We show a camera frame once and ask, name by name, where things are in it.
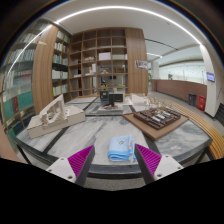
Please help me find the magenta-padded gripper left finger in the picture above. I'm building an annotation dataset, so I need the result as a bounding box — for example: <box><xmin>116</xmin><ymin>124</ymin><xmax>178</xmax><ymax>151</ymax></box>
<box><xmin>45</xmin><ymin>145</ymin><xmax>96</xmax><ymax>187</ymax></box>

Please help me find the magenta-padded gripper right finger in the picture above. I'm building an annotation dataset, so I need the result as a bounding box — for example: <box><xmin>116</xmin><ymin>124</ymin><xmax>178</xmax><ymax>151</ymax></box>
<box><xmin>134</xmin><ymin>143</ymin><xmax>184</xmax><ymax>185</ymax></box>

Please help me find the light blue towel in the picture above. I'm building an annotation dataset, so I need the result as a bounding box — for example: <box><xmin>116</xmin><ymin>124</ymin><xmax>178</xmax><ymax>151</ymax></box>
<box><xmin>107</xmin><ymin>134</ymin><xmax>137</xmax><ymax>164</ymax></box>

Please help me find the wooden model base board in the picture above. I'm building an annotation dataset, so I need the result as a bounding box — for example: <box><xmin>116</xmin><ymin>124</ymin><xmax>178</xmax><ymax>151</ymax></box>
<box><xmin>122</xmin><ymin>112</ymin><xmax>190</xmax><ymax>142</ymax></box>

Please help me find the white architectural model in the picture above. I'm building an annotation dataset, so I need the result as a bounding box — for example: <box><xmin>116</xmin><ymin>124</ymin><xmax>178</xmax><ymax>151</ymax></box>
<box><xmin>26</xmin><ymin>93</ymin><xmax>86</xmax><ymax>140</ymax></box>

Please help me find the dark brown architectural model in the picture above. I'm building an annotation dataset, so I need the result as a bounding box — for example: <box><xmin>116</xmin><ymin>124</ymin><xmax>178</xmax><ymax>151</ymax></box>
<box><xmin>133</xmin><ymin>106</ymin><xmax>183</xmax><ymax>131</ymax></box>

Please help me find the bare tree model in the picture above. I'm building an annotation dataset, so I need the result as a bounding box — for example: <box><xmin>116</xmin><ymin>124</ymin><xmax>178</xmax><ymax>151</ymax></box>
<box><xmin>146</xmin><ymin>94</ymin><xmax>168</xmax><ymax>110</ymax></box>

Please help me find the dark bin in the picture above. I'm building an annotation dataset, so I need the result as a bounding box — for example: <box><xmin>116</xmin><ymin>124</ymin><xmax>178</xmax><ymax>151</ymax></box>
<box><xmin>187</xmin><ymin>93</ymin><xmax>198</xmax><ymax>107</ymax></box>

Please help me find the red bin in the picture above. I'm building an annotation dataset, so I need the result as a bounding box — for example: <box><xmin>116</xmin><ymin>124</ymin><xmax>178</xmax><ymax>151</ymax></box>
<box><xmin>197</xmin><ymin>95</ymin><xmax>207</xmax><ymax>112</ymax></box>

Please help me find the small white building model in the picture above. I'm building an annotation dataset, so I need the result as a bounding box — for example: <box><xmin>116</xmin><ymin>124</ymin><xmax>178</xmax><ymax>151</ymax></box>
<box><xmin>129</xmin><ymin>92</ymin><xmax>149</xmax><ymax>107</ymax></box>

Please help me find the brown reception counter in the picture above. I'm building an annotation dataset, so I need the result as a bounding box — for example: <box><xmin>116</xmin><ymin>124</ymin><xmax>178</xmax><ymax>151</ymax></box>
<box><xmin>151</xmin><ymin>78</ymin><xmax>208</xmax><ymax>108</ymax></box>

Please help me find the black building model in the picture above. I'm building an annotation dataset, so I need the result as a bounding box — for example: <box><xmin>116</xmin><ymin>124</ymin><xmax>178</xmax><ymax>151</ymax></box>
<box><xmin>99</xmin><ymin>89</ymin><xmax>125</xmax><ymax>108</ymax></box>

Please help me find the tall bookshelf with books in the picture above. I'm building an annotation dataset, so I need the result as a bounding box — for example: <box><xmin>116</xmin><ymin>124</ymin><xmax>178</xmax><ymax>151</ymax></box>
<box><xmin>0</xmin><ymin>19</ymin><xmax>51</xmax><ymax>138</ymax></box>

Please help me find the poster on shelf side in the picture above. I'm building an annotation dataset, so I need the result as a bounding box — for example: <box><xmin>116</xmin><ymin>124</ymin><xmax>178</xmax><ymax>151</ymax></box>
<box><xmin>134</xmin><ymin>59</ymin><xmax>149</xmax><ymax>70</ymax></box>

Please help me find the wooden shelf unit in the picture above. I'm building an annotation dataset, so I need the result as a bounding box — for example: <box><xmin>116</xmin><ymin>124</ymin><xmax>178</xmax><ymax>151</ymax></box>
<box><xmin>33</xmin><ymin>24</ymin><xmax>149</xmax><ymax>114</ymax></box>

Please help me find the curved ceiling light strip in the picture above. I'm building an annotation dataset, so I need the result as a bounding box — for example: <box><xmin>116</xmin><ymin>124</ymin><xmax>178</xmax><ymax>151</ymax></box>
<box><xmin>6</xmin><ymin>4</ymin><xmax>203</xmax><ymax>79</ymax></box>

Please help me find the grey model base plate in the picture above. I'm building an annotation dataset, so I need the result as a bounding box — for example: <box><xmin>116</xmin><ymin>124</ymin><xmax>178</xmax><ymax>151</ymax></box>
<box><xmin>84</xmin><ymin>101</ymin><xmax>126</xmax><ymax>117</ymax></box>

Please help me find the wall-mounted screen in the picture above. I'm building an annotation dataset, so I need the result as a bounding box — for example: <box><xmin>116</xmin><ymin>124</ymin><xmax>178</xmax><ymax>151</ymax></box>
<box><xmin>206</xmin><ymin>71</ymin><xmax>216</xmax><ymax>83</ymax></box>

